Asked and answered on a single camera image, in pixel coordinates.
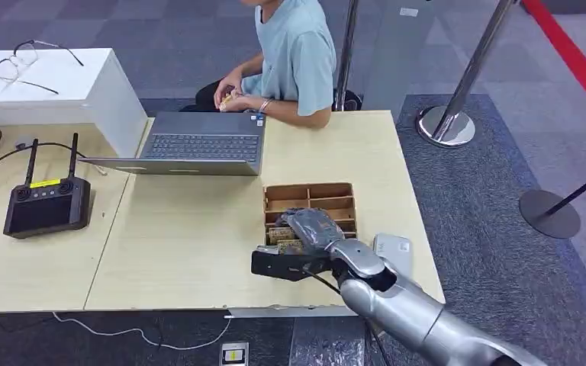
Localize person's left hand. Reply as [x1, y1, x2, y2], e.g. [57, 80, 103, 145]
[221, 94, 264, 114]

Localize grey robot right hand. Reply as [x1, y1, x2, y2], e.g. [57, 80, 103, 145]
[275, 207, 348, 254]

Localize person's right hand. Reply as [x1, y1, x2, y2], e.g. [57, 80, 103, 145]
[213, 74, 244, 110]

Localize wooden card box with dividers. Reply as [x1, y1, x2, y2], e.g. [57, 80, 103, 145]
[262, 182, 359, 249]

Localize grey laptop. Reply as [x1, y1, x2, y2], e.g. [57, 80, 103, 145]
[78, 111, 267, 177]

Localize person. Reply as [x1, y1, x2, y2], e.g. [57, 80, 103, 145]
[179, 0, 338, 130]

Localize grey flat device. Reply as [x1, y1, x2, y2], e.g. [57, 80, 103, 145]
[372, 232, 414, 280]

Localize floor power socket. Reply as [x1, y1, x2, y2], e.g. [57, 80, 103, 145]
[219, 342, 250, 366]

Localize white box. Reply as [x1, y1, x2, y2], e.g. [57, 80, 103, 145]
[0, 47, 148, 159]

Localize black remote controller with antennas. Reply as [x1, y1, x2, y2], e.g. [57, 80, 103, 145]
[2, 133, 92, 240]

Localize black-framed glasses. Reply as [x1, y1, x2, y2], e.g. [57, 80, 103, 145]
[0, 40, 85, 96]

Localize black stanchion with round base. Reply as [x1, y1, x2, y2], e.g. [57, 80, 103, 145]
[519, 161, 586, 240]

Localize red barrier belt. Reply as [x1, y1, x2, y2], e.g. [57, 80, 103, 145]
[521, 0, 586, 130]

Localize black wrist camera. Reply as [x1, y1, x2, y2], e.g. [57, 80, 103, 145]
[250, 245, 333, 283]

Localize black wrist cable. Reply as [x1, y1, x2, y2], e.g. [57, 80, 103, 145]
[300, 268, 343, 296]

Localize chrome stanchion post with base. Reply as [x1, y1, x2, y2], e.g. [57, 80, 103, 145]
[415, 0, 519, 149]

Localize white floor cable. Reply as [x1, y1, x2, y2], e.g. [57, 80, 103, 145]
[51, 311, 233, 352]

